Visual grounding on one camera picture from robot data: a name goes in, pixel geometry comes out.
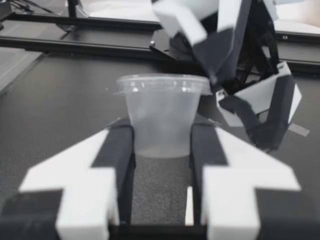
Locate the black frame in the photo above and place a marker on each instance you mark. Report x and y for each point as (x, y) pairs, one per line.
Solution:
(75, 42)

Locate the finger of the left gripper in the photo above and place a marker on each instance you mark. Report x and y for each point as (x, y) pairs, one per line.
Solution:
(215, 55)
(282, 105)

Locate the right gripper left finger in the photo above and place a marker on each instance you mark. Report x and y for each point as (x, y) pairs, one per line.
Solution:
(75, 175)

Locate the clear plastic cup with lid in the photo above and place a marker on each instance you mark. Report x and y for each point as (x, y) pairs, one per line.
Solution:
(162, 112)

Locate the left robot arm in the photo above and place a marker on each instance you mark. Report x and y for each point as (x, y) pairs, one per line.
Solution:
(172, 46)

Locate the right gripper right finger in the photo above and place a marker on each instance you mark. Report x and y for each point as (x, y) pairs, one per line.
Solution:
(240, 180)

